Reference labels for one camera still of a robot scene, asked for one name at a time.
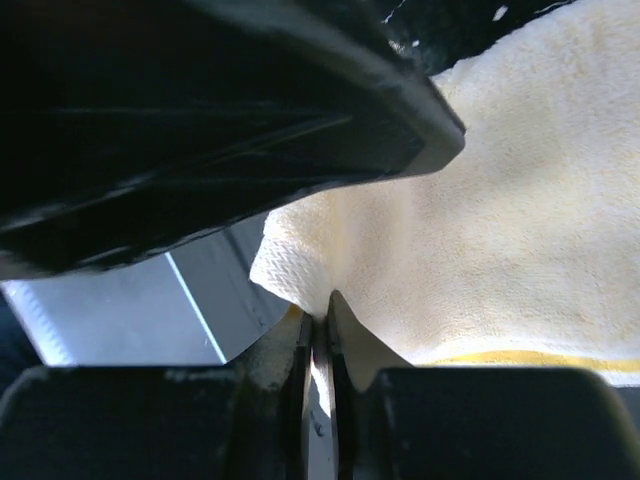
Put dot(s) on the aluminium frame rail front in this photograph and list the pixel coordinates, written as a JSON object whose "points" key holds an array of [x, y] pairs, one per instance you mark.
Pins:
{"points": [[194, 305]]}

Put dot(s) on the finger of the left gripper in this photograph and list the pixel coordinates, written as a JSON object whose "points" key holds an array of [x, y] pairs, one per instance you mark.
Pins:
{"points": [[129, 128]]}

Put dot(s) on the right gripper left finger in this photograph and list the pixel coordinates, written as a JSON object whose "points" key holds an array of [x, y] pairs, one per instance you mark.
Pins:
{"points": [[247, 419]]}

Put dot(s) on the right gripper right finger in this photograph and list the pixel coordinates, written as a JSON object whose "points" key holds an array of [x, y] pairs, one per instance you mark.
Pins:
{"points": [[392, 420]]}

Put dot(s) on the yellow towel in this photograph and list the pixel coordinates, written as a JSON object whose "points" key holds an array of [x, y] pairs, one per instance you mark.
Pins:
{"points": [[525, 248]]}

